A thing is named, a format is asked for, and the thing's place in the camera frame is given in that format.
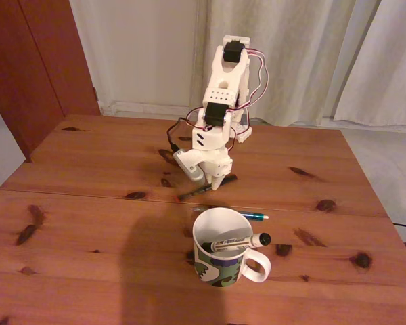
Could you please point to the white Pentel whiteboard marker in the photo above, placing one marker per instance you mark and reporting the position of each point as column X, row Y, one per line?
column 253, row 241

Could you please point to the black fineliner pen red end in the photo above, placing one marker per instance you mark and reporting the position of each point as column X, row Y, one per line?
column 193, row 193

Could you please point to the white fabric curtain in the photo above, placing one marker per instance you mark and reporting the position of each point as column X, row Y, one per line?
column 399, row 67
column 308, row 34

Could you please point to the silver oval webcam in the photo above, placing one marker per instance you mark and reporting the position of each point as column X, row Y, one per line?
column 196, row 174

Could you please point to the brown wooden door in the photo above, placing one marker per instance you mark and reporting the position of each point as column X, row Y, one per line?
column 37, row 67

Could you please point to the white mug green pattern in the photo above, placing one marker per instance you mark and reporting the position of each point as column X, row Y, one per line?
column 216, row 271

